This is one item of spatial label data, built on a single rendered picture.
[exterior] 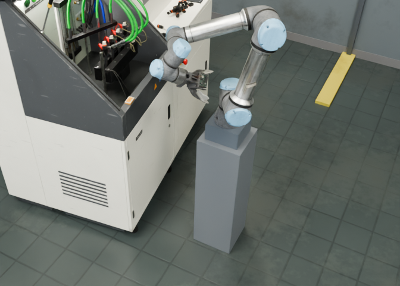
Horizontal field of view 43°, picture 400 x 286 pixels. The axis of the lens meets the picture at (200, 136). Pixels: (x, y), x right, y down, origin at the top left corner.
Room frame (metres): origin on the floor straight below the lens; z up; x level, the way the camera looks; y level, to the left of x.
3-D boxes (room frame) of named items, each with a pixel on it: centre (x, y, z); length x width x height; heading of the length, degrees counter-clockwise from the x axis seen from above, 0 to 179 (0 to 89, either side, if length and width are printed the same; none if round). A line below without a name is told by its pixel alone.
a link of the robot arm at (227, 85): (1.99, -0.14, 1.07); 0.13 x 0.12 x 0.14; 9
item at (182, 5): (2.98, 0.16, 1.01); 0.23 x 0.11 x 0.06; 162
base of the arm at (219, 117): (1.99, -0.14, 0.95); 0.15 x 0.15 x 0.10
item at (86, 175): (2.33, 0.55, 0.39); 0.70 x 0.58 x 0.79; 162
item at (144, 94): (2.25, 0.30, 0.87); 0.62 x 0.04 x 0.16; 162
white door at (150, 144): (2.25, 0.28, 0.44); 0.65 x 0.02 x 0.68; 162
